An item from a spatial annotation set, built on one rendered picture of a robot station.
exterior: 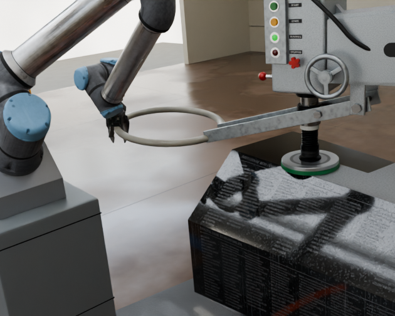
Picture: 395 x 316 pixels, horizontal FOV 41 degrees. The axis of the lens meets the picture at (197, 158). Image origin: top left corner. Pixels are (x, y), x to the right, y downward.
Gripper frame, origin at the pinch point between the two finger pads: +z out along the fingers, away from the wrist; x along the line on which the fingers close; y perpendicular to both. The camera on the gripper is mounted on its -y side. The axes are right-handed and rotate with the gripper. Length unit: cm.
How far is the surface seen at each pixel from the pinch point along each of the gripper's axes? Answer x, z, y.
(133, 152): -43, 106, -253
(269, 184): 64, 6, 35
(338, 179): 87, -2, 48
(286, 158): 71, -3, 30
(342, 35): 85, -52, 46
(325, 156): 85, -4, 31
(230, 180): 49, 10, 21
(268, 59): 63, -43, 36
